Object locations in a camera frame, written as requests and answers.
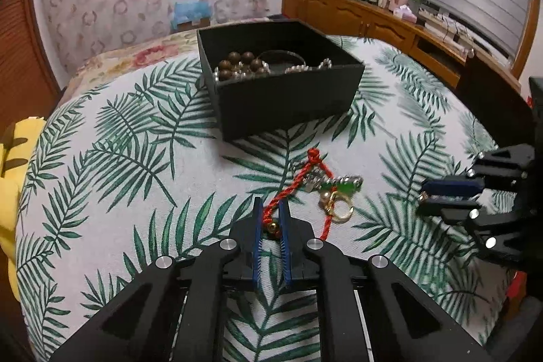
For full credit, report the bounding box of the yellow plush toy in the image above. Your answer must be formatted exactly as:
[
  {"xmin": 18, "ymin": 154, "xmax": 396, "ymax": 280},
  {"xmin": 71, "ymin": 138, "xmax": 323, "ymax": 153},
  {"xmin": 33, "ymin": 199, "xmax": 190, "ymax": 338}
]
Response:
[{"xmin": 0, "ymin": 116, "xmax": 45, "ymax": 303}]

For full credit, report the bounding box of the leaf print tablecloth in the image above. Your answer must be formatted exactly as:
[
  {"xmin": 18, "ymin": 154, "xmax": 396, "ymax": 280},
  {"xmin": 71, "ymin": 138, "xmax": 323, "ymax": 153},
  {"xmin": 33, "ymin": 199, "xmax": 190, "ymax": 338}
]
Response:
[{"xmin": 15, "ymin": 35, "xmax": 510, "ymax": 362}]

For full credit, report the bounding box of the silver bracelet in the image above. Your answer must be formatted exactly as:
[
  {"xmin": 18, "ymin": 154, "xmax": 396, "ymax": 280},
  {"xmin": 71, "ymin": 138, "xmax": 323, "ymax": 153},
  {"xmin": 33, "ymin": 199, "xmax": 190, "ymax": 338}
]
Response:
[{"xmin": 285, "ymin": 57, "xmax": 333, "ymax": 73}]

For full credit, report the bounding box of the blue plastic bag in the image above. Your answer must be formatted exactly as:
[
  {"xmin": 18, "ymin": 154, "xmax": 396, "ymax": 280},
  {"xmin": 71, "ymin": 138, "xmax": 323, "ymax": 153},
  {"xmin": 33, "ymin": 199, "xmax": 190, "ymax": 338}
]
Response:
[{"xmin": 170, "ymin": 0, "xmax": 213, "ymax": 25}]

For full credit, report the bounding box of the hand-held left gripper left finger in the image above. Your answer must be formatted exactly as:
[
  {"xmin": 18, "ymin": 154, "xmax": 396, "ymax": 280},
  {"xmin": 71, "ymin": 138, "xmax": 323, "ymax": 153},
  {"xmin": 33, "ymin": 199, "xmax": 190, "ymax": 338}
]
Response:
[{"xmin": 49, "ymin": 196, "xmax": 266, "ymax": 362}]

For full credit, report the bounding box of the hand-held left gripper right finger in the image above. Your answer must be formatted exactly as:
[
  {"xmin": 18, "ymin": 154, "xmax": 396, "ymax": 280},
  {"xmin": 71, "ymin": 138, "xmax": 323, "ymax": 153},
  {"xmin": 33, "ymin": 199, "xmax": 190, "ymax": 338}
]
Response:
[{"xmin": 278, "ymin": 201, "xmax": 495, "ymax": 362}]

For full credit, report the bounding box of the wooden louvered wardrobe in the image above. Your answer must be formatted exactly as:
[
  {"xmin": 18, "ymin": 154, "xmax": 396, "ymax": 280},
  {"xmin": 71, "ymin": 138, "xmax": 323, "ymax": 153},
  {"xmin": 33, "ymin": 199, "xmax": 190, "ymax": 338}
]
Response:
[{"xmin": 0, "ymin": 0, "xmax": 60, "ymax": 125}]

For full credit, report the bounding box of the pink tissue box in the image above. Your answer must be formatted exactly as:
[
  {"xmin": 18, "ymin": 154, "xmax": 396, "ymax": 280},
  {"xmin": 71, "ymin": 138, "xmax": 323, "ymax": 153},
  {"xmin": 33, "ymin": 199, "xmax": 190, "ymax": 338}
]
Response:
[{"xmin": 392, "ymin": 5, "xmax": 418, "ymax": 22}]

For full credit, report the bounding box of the floral blanket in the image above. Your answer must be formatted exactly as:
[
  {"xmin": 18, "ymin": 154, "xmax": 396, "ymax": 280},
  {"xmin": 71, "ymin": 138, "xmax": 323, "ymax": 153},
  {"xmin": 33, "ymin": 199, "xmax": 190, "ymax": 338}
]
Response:
[{"xmin": 63, "ymin": 33, "xmax": 200, "ymax": 91}]

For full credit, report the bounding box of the wooden sideboard cabinet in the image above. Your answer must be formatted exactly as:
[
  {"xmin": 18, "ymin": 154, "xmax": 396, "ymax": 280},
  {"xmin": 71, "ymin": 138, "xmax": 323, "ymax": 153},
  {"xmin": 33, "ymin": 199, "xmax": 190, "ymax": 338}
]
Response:
[{"xmin": 281, "ymin": 0, "xmax": 522, "ymax": 91}]

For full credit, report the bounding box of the red cord charm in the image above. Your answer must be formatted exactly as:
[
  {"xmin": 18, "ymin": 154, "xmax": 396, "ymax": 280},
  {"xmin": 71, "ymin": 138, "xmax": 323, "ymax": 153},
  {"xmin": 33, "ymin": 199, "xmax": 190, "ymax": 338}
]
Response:
[{"xmin": 262, "ymin": 148, "xmax": 364, "ymax": 242}]

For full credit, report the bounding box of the pearl necklace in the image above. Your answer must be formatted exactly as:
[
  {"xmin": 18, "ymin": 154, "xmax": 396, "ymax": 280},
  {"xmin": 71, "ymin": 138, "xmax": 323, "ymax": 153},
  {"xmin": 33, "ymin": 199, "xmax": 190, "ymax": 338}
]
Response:
[{"xmin": 214, "ymin": 66, "xmax": 270, "ymax": 83}]

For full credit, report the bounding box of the brown wooden bead bracelet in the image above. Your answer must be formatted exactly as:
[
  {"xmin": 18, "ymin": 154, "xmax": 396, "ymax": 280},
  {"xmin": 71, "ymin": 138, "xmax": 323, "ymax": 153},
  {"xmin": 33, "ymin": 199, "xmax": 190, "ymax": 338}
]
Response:
[{"xmin": 216, "ymin": 52, "xmax": 272, "ymax": 80}]

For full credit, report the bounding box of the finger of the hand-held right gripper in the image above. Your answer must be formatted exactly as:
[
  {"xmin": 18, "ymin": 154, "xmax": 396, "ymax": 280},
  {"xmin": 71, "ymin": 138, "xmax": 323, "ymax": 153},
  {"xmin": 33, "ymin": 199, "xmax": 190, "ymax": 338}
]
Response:
[
  {"xmin": 416, "ymin": 194, "xmax": 531, "ymax": 265},
  {"xmin": 422, "ymin": 145, "xmax": 536, "ymax": 197}
]

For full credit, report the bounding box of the black square box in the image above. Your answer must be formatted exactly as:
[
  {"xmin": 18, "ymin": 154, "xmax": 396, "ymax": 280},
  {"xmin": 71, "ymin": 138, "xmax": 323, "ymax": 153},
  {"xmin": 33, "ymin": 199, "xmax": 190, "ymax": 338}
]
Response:
[{"xmin": 196, "ymin": 19, "xmax": 366, "ymax": 142}]

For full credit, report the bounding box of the small cardboard box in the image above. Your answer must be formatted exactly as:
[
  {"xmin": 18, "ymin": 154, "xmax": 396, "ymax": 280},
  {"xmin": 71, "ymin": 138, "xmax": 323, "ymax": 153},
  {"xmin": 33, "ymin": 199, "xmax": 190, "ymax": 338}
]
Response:
[{"xmin": 177, "ymin": 18, "xmax": 210, "ymax": 33}]

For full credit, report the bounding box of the pale jade bangle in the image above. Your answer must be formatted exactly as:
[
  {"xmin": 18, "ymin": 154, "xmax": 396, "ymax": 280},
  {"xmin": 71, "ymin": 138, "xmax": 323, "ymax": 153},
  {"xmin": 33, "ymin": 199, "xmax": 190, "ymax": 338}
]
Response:
[{"xmin": 257, "ymin": 49, "xmax": 307, "ymax": 72}]

